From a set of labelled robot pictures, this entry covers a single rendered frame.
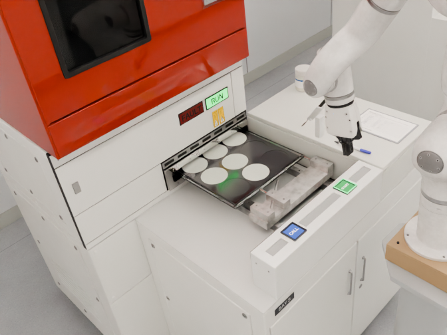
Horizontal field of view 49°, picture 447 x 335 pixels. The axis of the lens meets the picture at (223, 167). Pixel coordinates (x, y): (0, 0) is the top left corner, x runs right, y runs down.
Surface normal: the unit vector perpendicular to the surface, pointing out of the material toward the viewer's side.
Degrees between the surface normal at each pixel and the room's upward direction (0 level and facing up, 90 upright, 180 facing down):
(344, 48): 51
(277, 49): 90
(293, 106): 0
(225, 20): 90
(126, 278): 90
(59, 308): 0
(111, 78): 90
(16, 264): 0
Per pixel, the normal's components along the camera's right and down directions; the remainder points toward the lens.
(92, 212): 0.70, 0.36
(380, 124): -0.11, -0.79
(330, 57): -0.44, 0.07
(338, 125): -0.71, 0.49
